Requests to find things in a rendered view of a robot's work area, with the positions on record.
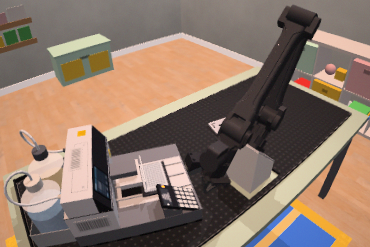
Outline beige bottle with black cap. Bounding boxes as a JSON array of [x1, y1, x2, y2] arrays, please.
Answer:
[[28, 145, 64, 188]]

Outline translucent plastic bottle with blue liquid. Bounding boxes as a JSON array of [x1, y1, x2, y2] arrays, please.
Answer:
[[21, 174, 68, 234]]

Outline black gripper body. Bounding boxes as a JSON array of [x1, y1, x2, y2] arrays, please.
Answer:
[[202, 163, 231, 188]]

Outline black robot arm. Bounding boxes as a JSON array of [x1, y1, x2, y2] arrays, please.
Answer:
[[184, 5, 321, 178]]

